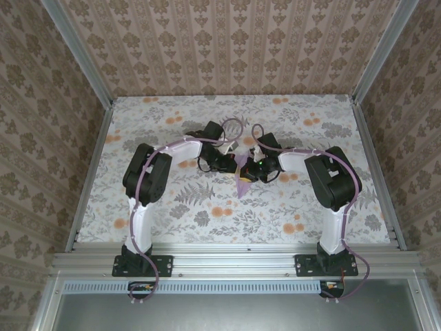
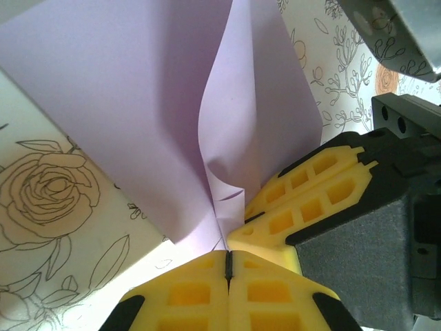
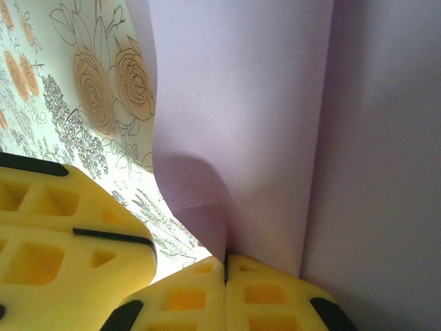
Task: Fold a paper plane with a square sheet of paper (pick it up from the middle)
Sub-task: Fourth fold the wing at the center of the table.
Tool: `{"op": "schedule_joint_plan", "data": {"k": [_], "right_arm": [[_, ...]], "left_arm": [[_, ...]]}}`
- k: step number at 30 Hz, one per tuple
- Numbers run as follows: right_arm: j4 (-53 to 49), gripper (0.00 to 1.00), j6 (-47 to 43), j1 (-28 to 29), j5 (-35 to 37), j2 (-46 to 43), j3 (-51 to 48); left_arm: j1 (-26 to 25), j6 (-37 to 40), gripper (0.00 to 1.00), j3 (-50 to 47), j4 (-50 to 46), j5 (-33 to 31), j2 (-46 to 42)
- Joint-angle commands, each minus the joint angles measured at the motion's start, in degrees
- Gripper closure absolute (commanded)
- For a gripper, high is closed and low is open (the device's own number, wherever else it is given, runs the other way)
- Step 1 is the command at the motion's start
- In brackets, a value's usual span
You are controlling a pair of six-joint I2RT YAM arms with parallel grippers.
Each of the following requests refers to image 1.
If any grey metal panel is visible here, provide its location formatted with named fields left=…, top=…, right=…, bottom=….
left=51, top=292, right=423, bottom=331

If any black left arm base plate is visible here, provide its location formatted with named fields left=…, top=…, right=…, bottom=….
left=112, top=254, right=174, bottom=277

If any aluminium frame post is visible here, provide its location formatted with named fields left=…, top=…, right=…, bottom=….
left=353, top=0, right=404, bottom=104
left=43, top=0, right=114, bottom=110

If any lilac cloth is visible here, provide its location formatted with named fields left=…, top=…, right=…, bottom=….
left=234, top=152, right=255, bottom=199

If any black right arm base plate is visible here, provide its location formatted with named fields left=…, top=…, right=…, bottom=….
left=295, top=254, right=359, bottom=277

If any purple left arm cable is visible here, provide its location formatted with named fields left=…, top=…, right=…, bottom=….
left=128, top=117, right=249, bottom=306

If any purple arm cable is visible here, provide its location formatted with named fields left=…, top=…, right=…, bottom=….
left=251, top=123, right=371, bottom=305
left=128, top=117, right=249, bottom=306

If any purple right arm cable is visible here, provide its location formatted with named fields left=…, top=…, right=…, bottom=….
left=251, top=123, right=371, bottom=305

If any aluminium frame cross beam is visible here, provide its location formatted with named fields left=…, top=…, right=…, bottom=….
left=51, top=242, right=422, bottom=277

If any aluminium table side rail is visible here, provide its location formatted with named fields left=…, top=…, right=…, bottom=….
left=351, top=98, right=407, bottom=252
left=65, top=103, right=114, bottom=252

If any small electronics board with wires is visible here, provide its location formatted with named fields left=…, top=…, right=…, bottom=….
left=318, top=279, right=347, bottom=299
left=127, top=281, right=156, bottom=301

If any floral patterned table cover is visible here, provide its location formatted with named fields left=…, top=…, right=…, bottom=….
left=75, top=95, right=392, bottom=244

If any grey slotted cable duct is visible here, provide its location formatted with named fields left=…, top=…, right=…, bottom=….
left=63, top=279, right=345, bottom=294

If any aluminium lower frame rail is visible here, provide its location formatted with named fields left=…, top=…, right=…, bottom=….
left=406, top=275, right=438, bottom=331
left=29, top=272, right=66, bottom=331

